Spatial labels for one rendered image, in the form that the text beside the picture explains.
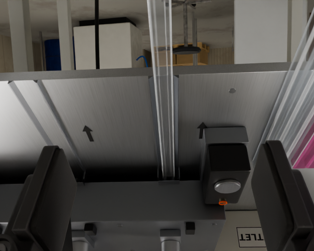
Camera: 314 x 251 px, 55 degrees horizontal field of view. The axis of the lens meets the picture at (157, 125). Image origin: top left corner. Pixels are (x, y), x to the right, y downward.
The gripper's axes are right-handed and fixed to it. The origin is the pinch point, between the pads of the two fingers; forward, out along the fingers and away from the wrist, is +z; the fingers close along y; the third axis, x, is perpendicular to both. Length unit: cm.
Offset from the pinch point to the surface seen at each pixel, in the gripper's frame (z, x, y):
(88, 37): 369, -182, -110
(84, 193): 11.6, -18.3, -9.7
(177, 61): 573, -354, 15
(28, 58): 45, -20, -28
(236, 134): 11.8, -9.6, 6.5
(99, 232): 9.0, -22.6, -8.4
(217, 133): 12.1, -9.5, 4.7
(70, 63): 67, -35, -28
